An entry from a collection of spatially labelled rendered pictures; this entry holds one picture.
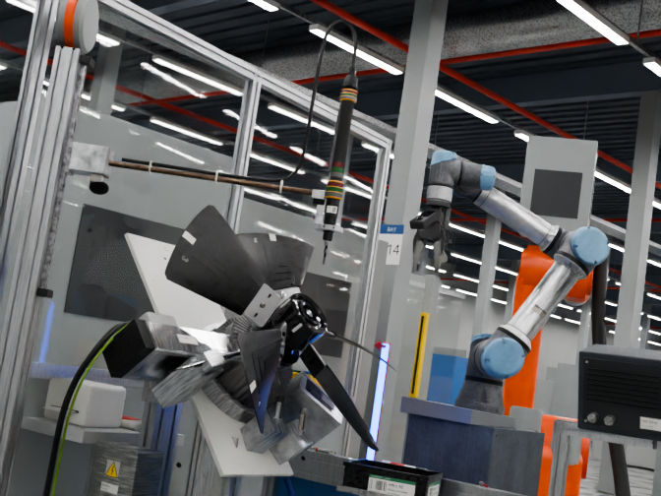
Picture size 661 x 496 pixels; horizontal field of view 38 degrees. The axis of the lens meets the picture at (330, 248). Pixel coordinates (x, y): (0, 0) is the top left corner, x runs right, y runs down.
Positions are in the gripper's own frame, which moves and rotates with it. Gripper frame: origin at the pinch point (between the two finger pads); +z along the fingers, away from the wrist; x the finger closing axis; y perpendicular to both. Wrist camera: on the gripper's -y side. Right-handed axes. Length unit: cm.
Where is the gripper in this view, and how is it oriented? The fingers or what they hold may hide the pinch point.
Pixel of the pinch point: (426, 267)
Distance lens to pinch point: 283.9
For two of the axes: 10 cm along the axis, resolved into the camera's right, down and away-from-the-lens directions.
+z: -1.4, 9.8, -1.2
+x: -8.1, -0.5, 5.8
